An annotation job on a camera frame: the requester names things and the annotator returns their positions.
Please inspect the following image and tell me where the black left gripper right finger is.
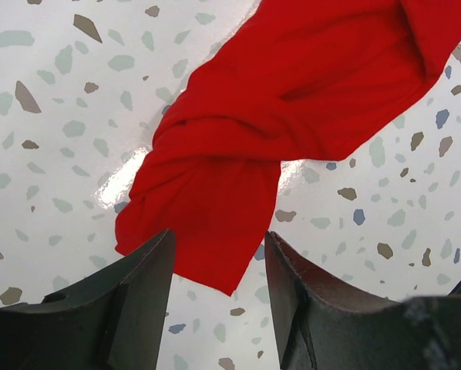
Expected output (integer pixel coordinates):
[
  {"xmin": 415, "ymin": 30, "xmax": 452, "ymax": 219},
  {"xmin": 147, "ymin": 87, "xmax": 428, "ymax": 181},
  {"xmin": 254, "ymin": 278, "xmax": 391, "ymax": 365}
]
[{"xmin": 264, "ymin": 232, "xmax": 461, "ymax": 370}]

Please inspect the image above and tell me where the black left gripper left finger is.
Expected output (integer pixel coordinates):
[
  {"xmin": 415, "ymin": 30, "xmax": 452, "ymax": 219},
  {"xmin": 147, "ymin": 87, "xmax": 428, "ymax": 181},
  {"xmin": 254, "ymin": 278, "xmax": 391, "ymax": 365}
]
[{"xmin": 0, "ymin": 230, "xmax": 176, "ymax": 369}]

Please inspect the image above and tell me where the red t shirt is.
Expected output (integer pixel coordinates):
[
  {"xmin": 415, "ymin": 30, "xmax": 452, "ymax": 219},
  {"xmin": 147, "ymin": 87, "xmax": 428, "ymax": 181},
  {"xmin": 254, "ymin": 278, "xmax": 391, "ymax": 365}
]
[{"xmin": 115, "ymin": 0, "xmax": 461, "ymax": 294}]

